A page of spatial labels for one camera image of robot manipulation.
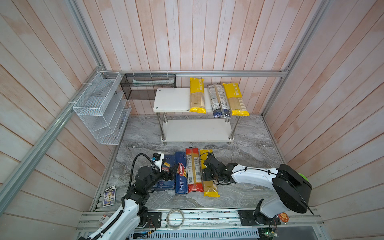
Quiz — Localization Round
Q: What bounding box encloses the narrow blue Barilla spaghetti box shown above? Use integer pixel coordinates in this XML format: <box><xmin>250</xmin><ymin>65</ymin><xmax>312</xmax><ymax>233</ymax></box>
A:
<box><xmin>175</xmin><ymin>151</ymin><xmax>188</xmax><ymax>195</ymax></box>

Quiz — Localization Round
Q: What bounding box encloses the yellow spaghetti bag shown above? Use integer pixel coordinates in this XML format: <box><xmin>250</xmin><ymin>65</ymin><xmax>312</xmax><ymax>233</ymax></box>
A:
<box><xmin>190</xmin><ymin>78</ymin><xmax>207</xmax><ymax>114</ymax></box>
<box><xmin>200</xmin><ymin>150</ymin><xmax>220</xmax><ymax>198</ymax></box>
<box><xmin>223</xmin><ymin>83</ymin><xmax>250</xmax><ymax>117</ymax></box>

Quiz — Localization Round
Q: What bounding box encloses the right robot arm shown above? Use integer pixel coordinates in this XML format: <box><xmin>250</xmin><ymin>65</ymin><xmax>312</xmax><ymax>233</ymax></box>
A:
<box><xmin>203</xmin><ymin>156</ymin><xmax>312</xmax><ymax>226</ymax></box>

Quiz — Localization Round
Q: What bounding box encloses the coiled white cable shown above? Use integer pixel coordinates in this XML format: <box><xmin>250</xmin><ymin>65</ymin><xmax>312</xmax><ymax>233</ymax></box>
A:
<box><xmin>165</xmin><ymin>208</ymin><xmax>185</xmax><ymax>230</ymax></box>

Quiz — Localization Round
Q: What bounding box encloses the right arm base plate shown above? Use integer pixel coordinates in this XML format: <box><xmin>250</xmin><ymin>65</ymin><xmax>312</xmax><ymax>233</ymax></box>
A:
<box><xmin>238</xmin><ymin>210</ymin><xmax>281</xmax><ymax>227</ymax></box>

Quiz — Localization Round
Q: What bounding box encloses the dark blue spaghetti bag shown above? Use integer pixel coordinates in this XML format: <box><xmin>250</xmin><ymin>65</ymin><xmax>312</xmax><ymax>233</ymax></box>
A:
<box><xmin>207</xmin><ymin>84</ymin><xmax>231</xmax><ymax>119</ymax></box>

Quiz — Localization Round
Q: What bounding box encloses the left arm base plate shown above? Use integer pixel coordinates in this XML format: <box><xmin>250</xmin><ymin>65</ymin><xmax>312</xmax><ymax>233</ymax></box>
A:
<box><xmin>138</xmin><ymin>212</ymin><xmax>162</xmax><ymax>229</ymax></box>

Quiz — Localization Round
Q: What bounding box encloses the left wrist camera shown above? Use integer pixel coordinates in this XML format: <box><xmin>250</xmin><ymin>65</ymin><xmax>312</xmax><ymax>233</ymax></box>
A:
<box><xmin>151</xmin><ymin>152</ymin><xmax>165</xmax><ymax>173</ymax></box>

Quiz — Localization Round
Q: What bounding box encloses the small printed card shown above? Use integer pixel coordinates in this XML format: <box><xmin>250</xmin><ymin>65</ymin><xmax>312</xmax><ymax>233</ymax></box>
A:
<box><xmin>103</xmin><ymin>185</ymin><xmax>117</xmax><ymax>207</ymax></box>

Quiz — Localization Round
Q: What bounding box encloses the white wire mesh organizer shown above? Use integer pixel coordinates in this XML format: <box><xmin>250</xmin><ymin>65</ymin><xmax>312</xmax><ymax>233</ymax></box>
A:
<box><xmin>73</xmin><ymin>72</ymin><xmax>132</xmax><ymax>145</ymax></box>

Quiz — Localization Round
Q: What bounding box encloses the white two-tier shelf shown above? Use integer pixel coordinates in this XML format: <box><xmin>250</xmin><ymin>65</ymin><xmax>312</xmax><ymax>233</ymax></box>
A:
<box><xmin>153</xmin><ymin>88</ymin><xmax>241</xmax><ymax>143</ymax></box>

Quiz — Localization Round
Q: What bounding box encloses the red spaghetti bag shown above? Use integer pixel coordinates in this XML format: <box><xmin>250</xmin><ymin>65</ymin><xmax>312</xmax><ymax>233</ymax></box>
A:
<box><xmin>186</xmin><ymin>148</ymin><xmax>204</xmax><ymax>193</ymax></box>

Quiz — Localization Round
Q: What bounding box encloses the black mesh basket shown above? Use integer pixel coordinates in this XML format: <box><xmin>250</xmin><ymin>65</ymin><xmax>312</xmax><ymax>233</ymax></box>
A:
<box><xmin>120</xmin><ymin>73</ymin><xmax>177</xmax><ymax>101</ymax></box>

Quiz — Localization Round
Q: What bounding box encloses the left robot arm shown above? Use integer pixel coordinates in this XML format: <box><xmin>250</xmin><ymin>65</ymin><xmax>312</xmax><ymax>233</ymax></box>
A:
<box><xmin>86</xmin><ymin>152</ymin><xmax>179</xmax><ymax>240</ymax></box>

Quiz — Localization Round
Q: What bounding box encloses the green funnel cup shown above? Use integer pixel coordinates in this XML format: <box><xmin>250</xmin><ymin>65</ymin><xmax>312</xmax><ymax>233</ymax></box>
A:
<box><xmin>298</xmin><ymin>173</ymin><xmax>309</xmax><ymax>182</ymax></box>

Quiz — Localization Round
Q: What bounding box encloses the red round tag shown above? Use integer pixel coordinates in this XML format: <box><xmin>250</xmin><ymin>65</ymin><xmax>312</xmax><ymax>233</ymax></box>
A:
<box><xmin>279</xmin><ymin>213</ymin><xmax>290</xmax><ymax>223</ymax></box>

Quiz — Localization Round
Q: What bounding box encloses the blue Barilla pasta box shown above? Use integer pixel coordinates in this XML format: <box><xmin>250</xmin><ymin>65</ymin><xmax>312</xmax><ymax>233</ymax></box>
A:
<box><xmin>154</xmin><ymin>155</ymin><xmax>175</xmax><ymax>191</ymax></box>

